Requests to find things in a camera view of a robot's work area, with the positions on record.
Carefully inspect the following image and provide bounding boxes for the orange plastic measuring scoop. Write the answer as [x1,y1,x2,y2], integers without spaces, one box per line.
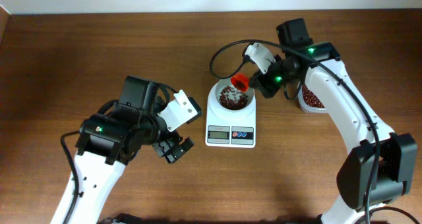
[230,73,249,92]

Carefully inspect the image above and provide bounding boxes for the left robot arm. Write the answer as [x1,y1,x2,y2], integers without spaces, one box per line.
[51,76,202,223]

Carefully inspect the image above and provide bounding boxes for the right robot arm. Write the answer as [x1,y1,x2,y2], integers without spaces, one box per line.
[243,18,417,223]

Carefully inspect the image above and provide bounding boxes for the white digital kitchen scale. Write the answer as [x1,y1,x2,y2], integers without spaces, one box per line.
[205,89,256,148]

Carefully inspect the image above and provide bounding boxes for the red adzuki beans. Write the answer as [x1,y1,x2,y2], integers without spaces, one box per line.
[302,85,324,109]

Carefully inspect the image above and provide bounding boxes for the clear plastic food container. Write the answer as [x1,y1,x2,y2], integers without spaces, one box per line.
[297,84,327,113]

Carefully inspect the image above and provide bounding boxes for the red beans in bowl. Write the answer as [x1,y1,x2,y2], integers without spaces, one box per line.
[218,86,248,110]

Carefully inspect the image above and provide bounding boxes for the white round bowl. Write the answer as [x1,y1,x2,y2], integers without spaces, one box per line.
[212,79,255,111]

